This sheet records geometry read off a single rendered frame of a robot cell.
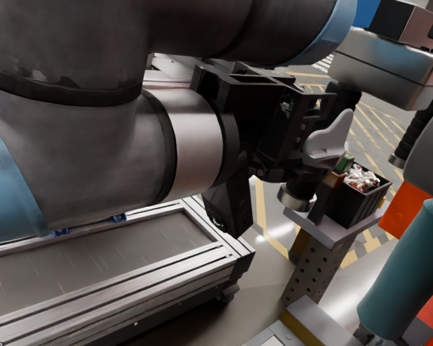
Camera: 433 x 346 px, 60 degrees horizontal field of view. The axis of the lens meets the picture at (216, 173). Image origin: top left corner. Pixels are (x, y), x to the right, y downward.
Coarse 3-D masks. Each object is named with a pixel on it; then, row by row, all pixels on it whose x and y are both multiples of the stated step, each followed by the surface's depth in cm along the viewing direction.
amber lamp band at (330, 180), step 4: (332, 172) 95; (328, 176) 96; (332, 176) 95; (336, 176) 94; (340, 176) 94; (344, 176) 96; (324, 180) 97; (328, 180) 96; (332, 180) 95; (336, 180) 94; (340, 180) 95; (328, 184) 96; (332, 184) 95; (336, 184) 95; (340, 184) 97; (332, 188) 96
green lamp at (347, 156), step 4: (344, 156) 92; (348, 156) 93; (352, 156) 94; (344, 160) 92; (348, 160) 92; (352, 160) 93; (340, 164) 93; (344, 164) 92; (348, 164) 93; (336, 168) 94; (340, 168) 93; (344, 168) 93; (348, 168) 95
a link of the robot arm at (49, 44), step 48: (0, 0) 13; (48, 0) 13; (96, 0) 14; (144, 0) 15; (192, 0) 16; (240, 0) 18; (0, 48) 14; (48, 48) 14; (96, 48) 15; (144, 48) 17; (192, 48) 19; (48, 96) 15; (96, 96) 16
